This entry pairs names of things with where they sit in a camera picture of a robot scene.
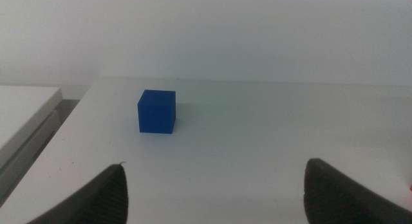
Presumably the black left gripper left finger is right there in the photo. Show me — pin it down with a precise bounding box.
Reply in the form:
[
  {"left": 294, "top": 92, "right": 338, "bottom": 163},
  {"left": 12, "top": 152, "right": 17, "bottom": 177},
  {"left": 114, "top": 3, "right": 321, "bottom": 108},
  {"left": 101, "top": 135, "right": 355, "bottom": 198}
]
[{"left": 27, "top": 162, "right": 129, "bottom": 224}]

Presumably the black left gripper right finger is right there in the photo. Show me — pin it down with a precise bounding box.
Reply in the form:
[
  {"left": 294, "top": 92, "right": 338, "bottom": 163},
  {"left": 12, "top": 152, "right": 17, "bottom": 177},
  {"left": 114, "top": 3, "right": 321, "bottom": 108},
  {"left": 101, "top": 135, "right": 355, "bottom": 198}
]
[{"left": 303, "top": 158, "right": 412, "bottom": 224}]

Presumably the blue cube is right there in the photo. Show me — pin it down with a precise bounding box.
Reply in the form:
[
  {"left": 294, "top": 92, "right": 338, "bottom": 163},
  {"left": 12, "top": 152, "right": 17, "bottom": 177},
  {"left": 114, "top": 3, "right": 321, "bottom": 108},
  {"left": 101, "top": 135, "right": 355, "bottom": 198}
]
[{"left": 137, "top": 89, "right": 176, "bottom": 135}]

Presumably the white side table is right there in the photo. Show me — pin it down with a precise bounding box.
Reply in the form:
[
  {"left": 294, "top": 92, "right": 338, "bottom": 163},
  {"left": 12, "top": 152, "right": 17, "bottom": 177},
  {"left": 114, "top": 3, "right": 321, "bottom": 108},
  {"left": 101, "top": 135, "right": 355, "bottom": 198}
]
[{"left": 0, "top": 85, "right": 64, "bottom": 204}]

